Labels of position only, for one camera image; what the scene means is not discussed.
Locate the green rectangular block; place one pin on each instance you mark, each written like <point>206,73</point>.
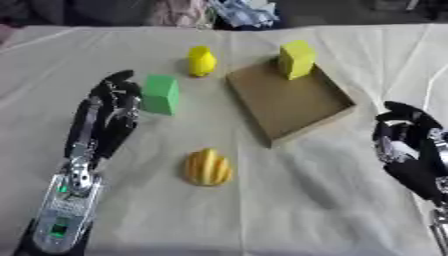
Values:
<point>160,94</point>

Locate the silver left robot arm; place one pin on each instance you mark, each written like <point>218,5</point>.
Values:
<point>64,206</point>

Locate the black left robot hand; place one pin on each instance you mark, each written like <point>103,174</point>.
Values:
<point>109,110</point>

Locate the yellow ribbed toy fruit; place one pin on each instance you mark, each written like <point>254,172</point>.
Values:
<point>207,167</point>

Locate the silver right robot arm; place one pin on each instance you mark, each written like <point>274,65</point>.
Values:
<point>440,226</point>

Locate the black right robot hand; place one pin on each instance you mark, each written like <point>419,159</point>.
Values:
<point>411,146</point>

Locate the tan cardboard box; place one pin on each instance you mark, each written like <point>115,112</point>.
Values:
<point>289,100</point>

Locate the yellow-green rectangular block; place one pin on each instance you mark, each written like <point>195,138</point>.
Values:
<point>296,59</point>

